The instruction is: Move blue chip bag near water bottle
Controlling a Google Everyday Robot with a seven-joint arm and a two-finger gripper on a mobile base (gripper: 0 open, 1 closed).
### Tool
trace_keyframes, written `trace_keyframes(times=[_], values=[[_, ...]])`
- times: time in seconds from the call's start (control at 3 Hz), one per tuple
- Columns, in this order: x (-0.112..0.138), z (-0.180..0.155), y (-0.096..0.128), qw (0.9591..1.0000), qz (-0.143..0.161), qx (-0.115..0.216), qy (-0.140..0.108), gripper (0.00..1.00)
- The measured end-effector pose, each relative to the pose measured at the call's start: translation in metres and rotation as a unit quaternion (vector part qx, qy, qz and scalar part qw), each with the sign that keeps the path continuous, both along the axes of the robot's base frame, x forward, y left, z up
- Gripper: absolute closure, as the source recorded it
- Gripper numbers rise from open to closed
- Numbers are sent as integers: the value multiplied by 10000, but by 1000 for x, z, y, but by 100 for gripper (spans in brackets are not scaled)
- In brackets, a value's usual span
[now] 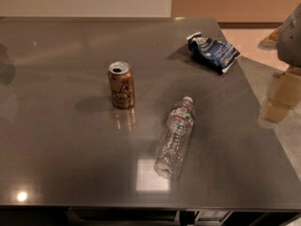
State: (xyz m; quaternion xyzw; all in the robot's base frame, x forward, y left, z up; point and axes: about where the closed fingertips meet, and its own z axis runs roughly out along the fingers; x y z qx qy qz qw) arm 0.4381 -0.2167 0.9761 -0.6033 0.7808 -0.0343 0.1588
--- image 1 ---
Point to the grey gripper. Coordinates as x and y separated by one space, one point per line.
292 44

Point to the blue chip bag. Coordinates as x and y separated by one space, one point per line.
216 54

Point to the clear plastic water bottle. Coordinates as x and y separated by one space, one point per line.
173 143

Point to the bronze LaCroix soda can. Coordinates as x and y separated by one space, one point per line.
121 80

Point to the white label under table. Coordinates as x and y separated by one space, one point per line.
212 216

